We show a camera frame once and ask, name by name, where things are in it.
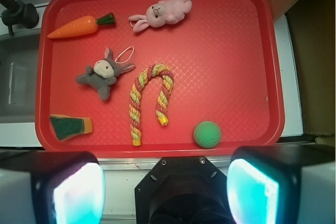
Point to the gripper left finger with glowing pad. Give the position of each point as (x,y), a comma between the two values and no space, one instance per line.
(51,187)

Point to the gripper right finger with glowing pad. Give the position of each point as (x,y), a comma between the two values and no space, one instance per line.
(282,184)

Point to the green and yellow sponge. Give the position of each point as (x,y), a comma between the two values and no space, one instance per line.
(66,127)

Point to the green rubber ball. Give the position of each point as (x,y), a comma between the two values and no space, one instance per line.
(207,134)

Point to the grey plush bunny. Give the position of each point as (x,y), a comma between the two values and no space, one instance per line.
(105,72)

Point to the grey sink basin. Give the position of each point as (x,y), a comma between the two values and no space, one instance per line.
(19,59)

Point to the red plastic tray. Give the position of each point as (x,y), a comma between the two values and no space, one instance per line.
(224,59)

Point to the orange plastic toy carrot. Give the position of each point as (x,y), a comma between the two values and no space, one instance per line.
(82,26)

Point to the grey faucet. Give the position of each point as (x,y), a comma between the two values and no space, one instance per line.
(19,13)

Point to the pink plush bunny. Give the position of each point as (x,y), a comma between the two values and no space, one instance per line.
(164,12)

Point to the striped rope candy cane toy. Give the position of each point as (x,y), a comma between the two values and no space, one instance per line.
(151,89)

